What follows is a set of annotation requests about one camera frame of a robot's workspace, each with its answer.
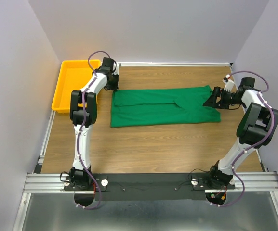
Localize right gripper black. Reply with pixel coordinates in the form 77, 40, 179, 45
202, 86, 245, 110

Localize yellow plastic tray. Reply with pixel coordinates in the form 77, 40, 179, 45
52, 59, 101, 113

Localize green t shirt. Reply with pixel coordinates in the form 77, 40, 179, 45
110, 86, 221, 128

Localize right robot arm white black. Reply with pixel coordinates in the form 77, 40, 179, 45
203, 75, 278, 189

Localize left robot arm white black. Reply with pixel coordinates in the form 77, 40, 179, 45
69, 57, 119, 190

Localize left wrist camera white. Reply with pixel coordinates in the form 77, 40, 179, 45
113, 62, 121, 75

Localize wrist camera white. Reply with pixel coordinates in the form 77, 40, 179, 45
223, 74, 235, 92
113, 62, 121, 75

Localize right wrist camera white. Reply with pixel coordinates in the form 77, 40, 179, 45
223, 74, 235, 92

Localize aluminium front rail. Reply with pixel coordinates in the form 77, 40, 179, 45
23, 172, 278, 193

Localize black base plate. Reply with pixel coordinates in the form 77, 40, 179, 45
62, 170, 235, 206

